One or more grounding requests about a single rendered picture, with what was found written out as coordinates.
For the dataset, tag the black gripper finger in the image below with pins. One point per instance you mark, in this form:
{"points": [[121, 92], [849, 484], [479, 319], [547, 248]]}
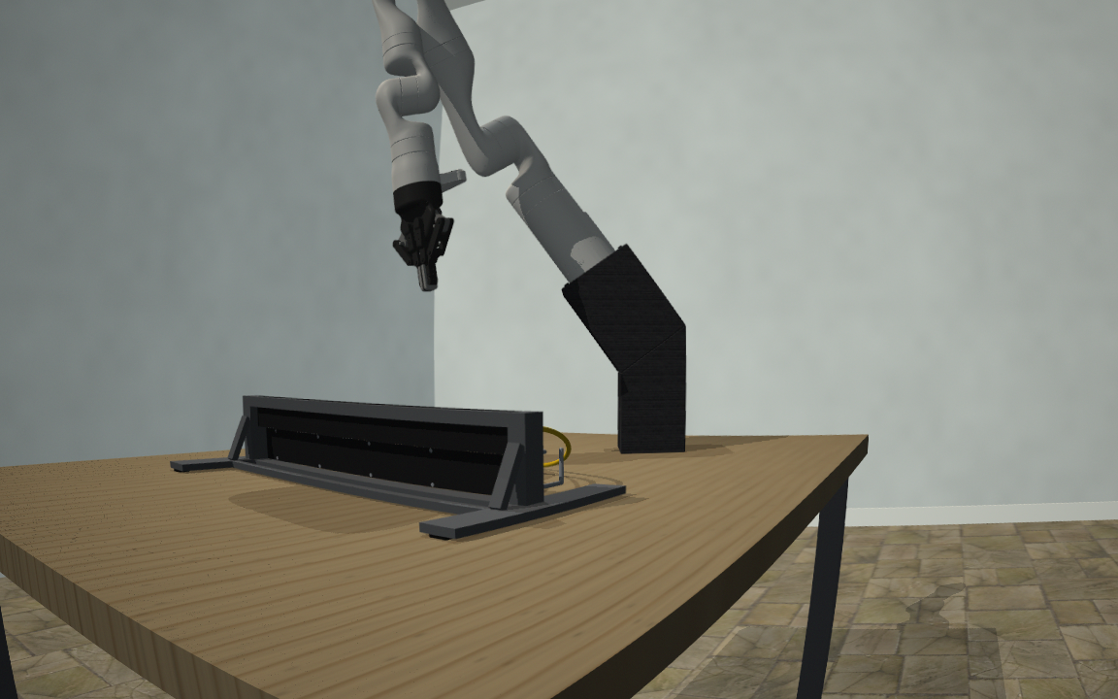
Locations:
{"points": [[430, 251], [407, 248]]}

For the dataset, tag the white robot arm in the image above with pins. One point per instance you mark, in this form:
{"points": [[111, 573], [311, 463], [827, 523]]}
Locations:
{"points": [[564, 230]]}

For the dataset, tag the yellow cable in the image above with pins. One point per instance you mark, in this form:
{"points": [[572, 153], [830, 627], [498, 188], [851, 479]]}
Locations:
{"points": [[564, 439]]}

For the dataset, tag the dark grey patch panel rack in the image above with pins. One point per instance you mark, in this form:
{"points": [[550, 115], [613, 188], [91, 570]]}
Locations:
{"points": [[518, 438]]}

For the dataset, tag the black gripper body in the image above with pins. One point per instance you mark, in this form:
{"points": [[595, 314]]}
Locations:
{"points": [[419, 199]]}

